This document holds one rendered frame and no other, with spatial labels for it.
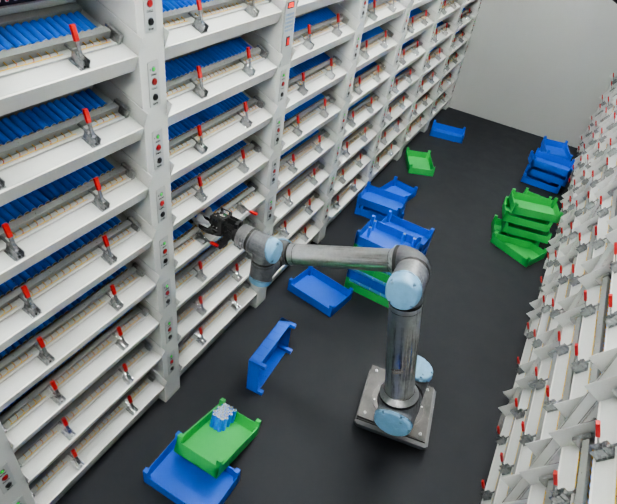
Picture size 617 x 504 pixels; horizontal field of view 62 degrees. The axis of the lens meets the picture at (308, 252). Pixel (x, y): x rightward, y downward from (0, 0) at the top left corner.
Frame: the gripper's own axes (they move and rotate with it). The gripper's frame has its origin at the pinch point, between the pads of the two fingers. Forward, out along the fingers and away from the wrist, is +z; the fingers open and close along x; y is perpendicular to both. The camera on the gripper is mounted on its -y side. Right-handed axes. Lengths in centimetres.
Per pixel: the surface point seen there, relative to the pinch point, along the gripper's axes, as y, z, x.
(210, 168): 18.5, 0.2, -7.7
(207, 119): 37.7, 2.4, -7.8
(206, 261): -23.7, -2.9, -3.4
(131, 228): 15.6, -0.8, 34.5
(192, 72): 58, 1, 2
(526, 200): -48, -114, -209
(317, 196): -42, -6, -106
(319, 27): 57, 0, -82
